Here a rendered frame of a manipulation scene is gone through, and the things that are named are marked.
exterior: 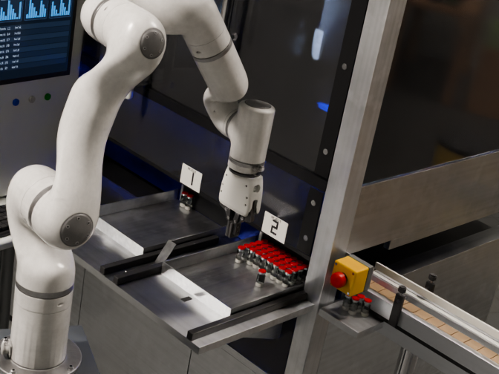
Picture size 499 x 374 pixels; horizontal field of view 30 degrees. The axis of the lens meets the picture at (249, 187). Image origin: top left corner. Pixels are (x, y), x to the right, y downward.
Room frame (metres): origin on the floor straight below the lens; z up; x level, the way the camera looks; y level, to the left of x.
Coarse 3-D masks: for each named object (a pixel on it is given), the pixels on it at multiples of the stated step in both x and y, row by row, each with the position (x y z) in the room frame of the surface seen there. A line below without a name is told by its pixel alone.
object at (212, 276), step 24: (240, 240) 2.33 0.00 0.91; (168, 264) 2.12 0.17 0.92; (192, 264) 2.21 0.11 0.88; (216, 264) 2.23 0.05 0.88; (240, 264) 2.26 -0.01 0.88; (192, 288) 2.05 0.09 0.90; (216, 288) 2.10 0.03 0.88; (240, 288) 2.13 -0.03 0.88; (264, 288) 2.15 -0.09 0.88; (288, 288) 2.11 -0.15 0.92
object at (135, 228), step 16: (160, 192) 2.56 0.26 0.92; (176, 192) 2.60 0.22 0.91; (112, 208) 2.42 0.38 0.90; (128, 208) 2.46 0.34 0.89; (144, 208) 2.50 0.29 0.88; (160, 208) 2.52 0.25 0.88; (176, 208) 2.54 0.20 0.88; (112, 224) 2.35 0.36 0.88; (128, 224) 2.37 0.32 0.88; (144, 224) 2.39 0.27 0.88; (160, 224) 2.41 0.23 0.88; (176, 224) 2.43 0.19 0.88; (192, 224) 2.45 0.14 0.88; (208, 224) 2.47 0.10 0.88; (128, 240) 2.22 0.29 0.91; (144, 240) 2.29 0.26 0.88; (160, 240) 2.31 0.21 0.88; (176, 240) 2.27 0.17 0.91; (192, 240) 2.31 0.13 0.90
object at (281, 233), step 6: (264, 216) 2.26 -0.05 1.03; (270, 216) 2.25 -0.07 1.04; (264, 222) 2.26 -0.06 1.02; (270, 222) 2.25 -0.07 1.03; (282, 222) 2.22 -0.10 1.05; (264, 228) 2.26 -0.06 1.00; (270, 228) 2.24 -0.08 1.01; (282, 228) 2.22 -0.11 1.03; (270, 234) 2.24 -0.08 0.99; (276, 234) 2.23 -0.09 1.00; (282, 234) 2.22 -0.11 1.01; (282, 240) 2.21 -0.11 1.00
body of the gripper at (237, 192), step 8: (224, 176) 2.02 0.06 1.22; (232, 176) 2.00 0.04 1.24; (240, 176) 1.98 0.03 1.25; (248, 176) 1.98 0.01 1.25; (256, 176) 1.99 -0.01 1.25; (224, 184) 2.02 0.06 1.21; (232, 184) 2.00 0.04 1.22; (240, 184) 1.98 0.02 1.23; (248, 184) 1.97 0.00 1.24; (256, 184) 1.98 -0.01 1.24; (224, 192) 2.01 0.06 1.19; (232, 192) 1.99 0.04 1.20; (240, 192) 1.98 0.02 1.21; (248, 192) 1.97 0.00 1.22; (256, 192) 1.99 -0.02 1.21; (224, 200) 2.01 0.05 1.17; (232, 200) 1.99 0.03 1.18; (240, 200) 1.98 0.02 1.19; (248, 200) 1.97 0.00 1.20; (256, 200) 2.00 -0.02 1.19; (232, 208) 1.99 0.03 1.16; (240, 208) 1.98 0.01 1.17; (248, 208) 1.97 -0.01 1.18; (256, 208) 1.99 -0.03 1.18
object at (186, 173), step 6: (186, 168) 2.48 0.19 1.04; (192, 168) 2.46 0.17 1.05; (186, 174) 2.47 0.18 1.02; (198, 174) 2.44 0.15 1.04; (180, 180) 2.49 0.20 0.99; (186, 180) 2.47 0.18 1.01; (198, 180) 2.44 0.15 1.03; (192, 186) 2.45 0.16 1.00; (198, 186) 2.44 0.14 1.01; (198, 192) 2.43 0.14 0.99
